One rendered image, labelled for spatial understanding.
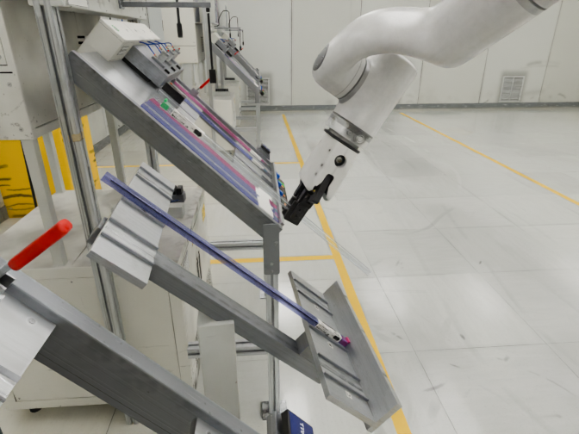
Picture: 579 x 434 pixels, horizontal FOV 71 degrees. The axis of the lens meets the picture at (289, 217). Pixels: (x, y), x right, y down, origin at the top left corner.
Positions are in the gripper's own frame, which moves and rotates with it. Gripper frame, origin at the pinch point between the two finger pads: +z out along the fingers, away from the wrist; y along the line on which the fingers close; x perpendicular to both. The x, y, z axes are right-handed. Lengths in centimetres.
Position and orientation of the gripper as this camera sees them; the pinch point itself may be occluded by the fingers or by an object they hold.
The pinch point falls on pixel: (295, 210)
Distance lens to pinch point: 76.0
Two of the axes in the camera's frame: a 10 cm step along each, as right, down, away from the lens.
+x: -8.3, -4.5, -3.4
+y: -1.6, -3.9, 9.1
